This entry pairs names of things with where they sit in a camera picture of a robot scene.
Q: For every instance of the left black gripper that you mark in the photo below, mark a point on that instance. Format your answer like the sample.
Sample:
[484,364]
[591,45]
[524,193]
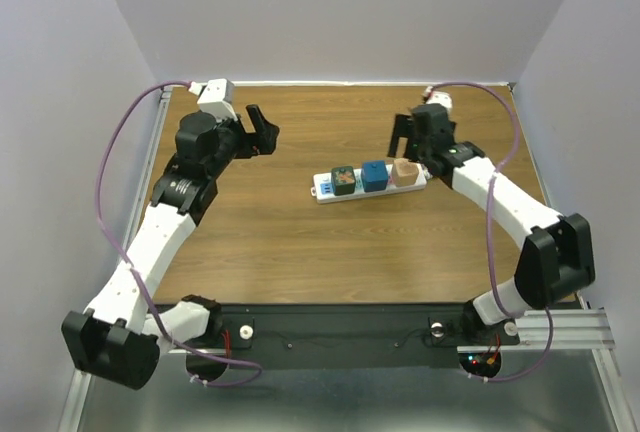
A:
[266,132]

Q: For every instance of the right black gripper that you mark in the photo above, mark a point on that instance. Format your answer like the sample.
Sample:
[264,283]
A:
[403,127]

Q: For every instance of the orange cube plug adapter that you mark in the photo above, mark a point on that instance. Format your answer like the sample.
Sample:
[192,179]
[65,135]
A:
[404,173]

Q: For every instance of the blue cube plug adapter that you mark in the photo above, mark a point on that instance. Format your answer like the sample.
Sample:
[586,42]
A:
[374,176]

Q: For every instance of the dark green cube adapter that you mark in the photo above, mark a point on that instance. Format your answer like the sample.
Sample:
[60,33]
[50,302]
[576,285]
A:
[343,180]

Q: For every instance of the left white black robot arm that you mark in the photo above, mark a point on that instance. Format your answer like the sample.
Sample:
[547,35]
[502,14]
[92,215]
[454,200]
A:
[121,335]

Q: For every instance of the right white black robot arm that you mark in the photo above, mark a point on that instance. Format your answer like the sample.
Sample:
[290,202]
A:
[556,253]

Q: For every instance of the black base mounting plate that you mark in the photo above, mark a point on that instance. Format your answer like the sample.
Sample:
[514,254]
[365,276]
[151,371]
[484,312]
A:
[345,336]

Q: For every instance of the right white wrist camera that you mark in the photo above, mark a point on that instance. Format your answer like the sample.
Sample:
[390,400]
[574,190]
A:
[432,96]

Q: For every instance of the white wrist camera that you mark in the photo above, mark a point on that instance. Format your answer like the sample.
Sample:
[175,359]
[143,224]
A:
[432,96]
[215,98]

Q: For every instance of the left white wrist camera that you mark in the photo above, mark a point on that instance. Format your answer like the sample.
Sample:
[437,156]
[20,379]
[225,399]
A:
[215,98]

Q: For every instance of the right aluminium frame rail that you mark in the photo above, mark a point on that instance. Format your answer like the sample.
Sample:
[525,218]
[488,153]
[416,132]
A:
[605,374]

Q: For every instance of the aluminium frame rail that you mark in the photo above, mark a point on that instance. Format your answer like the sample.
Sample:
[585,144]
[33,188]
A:
[605,374]
[81,382]

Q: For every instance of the left aluminium frame rail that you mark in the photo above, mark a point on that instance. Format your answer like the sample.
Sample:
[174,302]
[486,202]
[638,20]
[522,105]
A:
[81,382]

